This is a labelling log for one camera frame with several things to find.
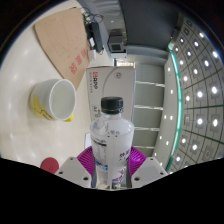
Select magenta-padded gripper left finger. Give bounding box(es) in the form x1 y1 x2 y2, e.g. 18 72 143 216
54 146 98 189

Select clear plastic water bottle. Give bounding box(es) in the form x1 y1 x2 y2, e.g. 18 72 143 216
89 96 136 189

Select grey box monitor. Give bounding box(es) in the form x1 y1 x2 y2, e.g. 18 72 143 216
107 29 128 54

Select brown paper envelope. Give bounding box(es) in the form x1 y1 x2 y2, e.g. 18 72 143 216
33 7 91 92

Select white copy paper carton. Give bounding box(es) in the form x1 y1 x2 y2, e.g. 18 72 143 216
85 65 137 149

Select black power adapter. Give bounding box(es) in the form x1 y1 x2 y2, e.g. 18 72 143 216
84 21 105 53

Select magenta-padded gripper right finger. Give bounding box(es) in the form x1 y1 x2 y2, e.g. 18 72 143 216
125 146 169 189

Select white mug with yellow handle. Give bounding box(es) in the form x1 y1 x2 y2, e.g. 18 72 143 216
29 78 78 123

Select round ceiling lights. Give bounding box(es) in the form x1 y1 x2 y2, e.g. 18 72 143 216
153 19 224 174

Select flat round red coaster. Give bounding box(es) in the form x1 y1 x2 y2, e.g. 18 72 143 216
39 157 60 175

